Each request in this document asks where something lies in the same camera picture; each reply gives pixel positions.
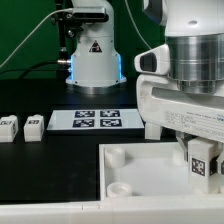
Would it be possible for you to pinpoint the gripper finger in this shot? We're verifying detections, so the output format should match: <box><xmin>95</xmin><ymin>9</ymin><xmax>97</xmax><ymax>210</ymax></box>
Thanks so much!
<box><xmin>216</xmin><ymin>151</ymin><xmax>224</xmax><ymax>175</ymax></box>

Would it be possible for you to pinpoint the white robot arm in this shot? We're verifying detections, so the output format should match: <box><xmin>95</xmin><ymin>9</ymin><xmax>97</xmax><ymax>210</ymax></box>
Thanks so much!
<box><xmin>68</xmin><ymin>0</ymin><xmax>224</xmax><ymax>142</ymax></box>

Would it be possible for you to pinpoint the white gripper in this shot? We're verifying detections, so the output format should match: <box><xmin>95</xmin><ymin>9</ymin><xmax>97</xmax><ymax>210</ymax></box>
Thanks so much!
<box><xmin>134</xmin><ymin>44</ymin><xmax>224</xmax><ymax>161</ymax></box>

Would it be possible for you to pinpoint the white square tabletop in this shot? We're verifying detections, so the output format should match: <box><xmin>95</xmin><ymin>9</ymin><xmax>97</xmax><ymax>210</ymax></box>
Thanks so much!
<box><xmin>99</xmin><ymin>142</ymin><xmax>224</xmax><ymax>199</ymax></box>

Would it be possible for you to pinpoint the white cable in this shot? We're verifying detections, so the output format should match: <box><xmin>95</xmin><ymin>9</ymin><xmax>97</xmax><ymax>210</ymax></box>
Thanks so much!
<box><xmin>0</xmin><ymin>8</ymin><xmax>73</xmax><ymax>69</ymax></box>

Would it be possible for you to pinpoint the black camera on stand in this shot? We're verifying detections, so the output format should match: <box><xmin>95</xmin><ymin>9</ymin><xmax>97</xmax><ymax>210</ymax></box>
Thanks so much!
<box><xmin>50</xmin><ymin>0</ymin><xmax>109</xmax><ymax>79</ymax></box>

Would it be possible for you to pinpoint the black cable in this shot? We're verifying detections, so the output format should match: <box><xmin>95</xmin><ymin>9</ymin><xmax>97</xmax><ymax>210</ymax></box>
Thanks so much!
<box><xmin>0</xmin><ymin>59</ymin><xmax>73</xmax><ymax>80</ymax></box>

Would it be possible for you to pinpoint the white L-shaped fence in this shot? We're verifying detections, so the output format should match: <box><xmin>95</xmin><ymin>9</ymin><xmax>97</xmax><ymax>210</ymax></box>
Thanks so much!
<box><xmin>0</xmin><ymin>195</ymin><xmax>224</xmax><ymax>224</ymax></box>

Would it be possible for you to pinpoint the white fiducial marker sheet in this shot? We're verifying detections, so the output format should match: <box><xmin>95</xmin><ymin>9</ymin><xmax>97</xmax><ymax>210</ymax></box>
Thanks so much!
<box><xmin>47</xmin><ymin>109</ymin><xmax>144</xmax><ymax>131</ymax></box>

